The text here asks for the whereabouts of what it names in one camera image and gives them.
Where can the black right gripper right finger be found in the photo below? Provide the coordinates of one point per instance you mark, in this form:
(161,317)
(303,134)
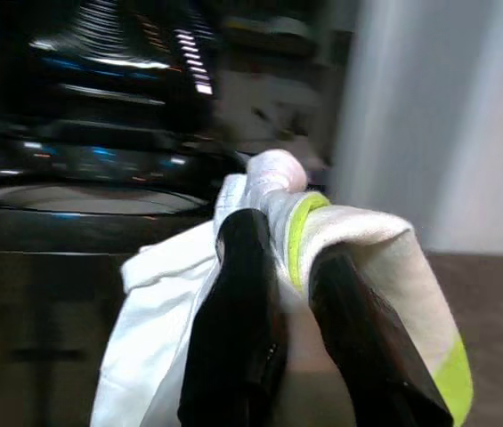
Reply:
(367,356)

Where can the black washing machine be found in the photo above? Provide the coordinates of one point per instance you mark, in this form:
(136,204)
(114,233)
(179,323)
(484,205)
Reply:
(55,249)

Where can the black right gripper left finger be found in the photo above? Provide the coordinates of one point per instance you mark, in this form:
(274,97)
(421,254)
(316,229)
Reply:
(233,338)

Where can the white garment with yellow trim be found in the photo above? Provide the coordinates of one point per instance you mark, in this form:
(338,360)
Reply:
(162,311)

